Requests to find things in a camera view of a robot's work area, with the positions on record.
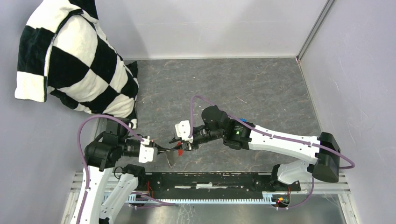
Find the metal key holder red handle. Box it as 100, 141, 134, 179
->
165, 141, 182, 168

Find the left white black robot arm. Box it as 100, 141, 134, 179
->
70, 115, 170, 224

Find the black white checkered cloth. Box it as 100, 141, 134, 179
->
14, 0, 139, 129

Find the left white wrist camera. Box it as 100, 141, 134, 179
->
138, 136, 158, 163

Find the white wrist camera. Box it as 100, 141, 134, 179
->
175, 120, 193, 143
138, 136, 158, 163

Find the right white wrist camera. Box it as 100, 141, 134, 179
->
175, 120, 193, 143

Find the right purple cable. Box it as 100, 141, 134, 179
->
189, 94, 356, 211

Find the purple cable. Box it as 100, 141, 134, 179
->
189, 94, 356, 211
76, 114, 175, 224

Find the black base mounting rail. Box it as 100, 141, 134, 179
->
136, 172, 301, 200

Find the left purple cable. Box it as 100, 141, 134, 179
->
76, 114, 175, 224

